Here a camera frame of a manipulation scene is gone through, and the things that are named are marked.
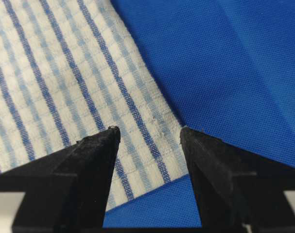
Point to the blue white striped towel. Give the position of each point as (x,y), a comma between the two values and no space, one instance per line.
(70,69)

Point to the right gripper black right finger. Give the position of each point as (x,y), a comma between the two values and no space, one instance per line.
(238,191)

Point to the blue table cloth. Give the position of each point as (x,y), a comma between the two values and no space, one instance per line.
(224,67)

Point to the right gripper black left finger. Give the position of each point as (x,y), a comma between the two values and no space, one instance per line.
(64,192)

